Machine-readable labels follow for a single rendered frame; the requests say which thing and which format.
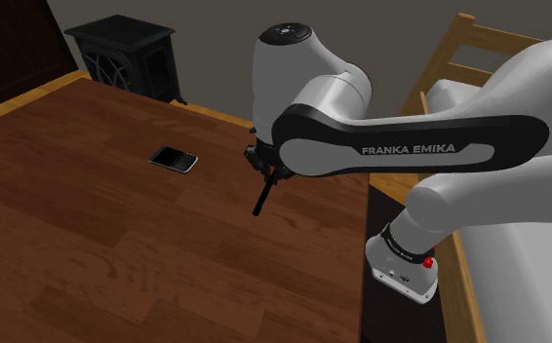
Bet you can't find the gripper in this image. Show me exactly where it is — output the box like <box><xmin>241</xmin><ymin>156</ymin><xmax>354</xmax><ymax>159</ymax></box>
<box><xmin>243</xmin><ymin>140</ymin><xmax>297</xmax><ymax>217</ymax></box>

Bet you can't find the black phone with keypad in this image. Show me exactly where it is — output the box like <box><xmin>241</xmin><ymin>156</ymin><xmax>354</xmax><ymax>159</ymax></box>
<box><xmin>147</xmin><ymin>144</ymin><xmax>200</xmax><ymax>175</ymax></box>

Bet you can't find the brown wooden table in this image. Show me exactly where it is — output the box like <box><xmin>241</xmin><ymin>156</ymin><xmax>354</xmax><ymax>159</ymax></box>
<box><xmin>0</xmin><ymin>77</ymin><xmax>372</xmax><ymax>343</ymax></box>

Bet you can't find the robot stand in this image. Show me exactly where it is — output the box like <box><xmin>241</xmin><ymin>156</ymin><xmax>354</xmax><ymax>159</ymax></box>
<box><xmin>360</xmin><ymin>183</ymin><xmax>450</xmax><ymax>343</ymax></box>

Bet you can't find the black stove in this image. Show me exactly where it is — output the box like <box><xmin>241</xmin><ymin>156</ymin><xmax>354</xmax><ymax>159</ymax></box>
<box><xmin>63</xmin><ymin>13</ymin><xmax>189</xmax><ymax>106</ymax></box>

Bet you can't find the wooden bed with white mattress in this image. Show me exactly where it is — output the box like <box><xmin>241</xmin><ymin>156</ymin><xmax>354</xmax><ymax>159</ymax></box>
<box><xmin>401</xmin><ymin>12</ymin><xmax>552</xmax><ymax>343</ymax></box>

